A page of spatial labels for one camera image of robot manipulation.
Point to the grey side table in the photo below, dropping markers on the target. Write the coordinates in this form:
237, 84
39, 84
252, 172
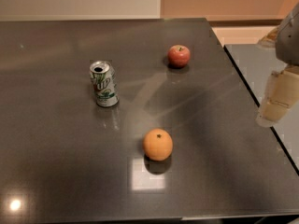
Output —
256, 66

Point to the orange fruit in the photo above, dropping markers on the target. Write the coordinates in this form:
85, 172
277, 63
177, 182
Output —
157, 144

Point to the red apple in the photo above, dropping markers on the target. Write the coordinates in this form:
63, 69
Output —
178, 56

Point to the green white 7up can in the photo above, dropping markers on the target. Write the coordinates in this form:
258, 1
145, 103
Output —
104, 84

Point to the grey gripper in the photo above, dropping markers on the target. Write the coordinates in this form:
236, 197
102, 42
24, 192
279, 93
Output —
289, 42

